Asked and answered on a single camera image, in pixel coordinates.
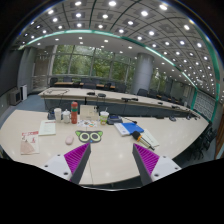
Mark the red water bottle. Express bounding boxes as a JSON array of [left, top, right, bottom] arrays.
[[71, 101, 78, 124]]

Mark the white name card stand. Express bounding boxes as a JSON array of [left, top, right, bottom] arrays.
[[80, 105, 98, 120]]

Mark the yellow black microphone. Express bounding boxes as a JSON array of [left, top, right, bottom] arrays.
[[132, 131, 154, 149]]

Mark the blue folder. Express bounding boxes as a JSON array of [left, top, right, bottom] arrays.
[[122, 122, 143, 134]]

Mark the white paper cup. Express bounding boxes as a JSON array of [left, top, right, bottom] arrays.
[[54, 108, 62, 122]]

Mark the grey round pillar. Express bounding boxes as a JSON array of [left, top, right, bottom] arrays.
[[131, 53, 154, 94]]

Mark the black desk phone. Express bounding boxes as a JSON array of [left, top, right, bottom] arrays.
[[107, 115, 123, 125]]

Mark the green drink cup with straw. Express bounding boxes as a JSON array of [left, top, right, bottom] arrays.
[[100, 110, 109, 125]]

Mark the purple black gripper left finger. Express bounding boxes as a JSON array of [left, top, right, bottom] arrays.
[[44, 143, 91, 184]]

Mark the colourful sticker sheet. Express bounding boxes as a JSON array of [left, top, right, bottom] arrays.
[[77, 120, 97, 128]]

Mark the white notepad with pen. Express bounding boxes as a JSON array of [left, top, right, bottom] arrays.
[[142, 129, 159, 147]]

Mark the long curved conference desk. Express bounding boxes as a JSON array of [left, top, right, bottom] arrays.
[[39, 87, 199, 119]]

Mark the pink computer mouse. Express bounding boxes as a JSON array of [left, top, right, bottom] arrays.
[[65, 135, 74, 145]]

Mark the red white booklet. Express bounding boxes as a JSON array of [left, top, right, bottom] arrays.
[[20, 131, 39, 155]]

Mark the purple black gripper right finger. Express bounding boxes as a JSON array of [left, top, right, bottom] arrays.
[[132, 144, 180, 185]]

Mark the white paper document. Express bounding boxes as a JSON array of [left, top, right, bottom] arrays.
[[39, 120, 56, 136]]

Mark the owl-shaped mouse pad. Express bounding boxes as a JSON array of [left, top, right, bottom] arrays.
[[75, 130, 103, 143]]

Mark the white lidded mug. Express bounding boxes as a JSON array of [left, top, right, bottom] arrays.
[[62, 109, 70, 124]]

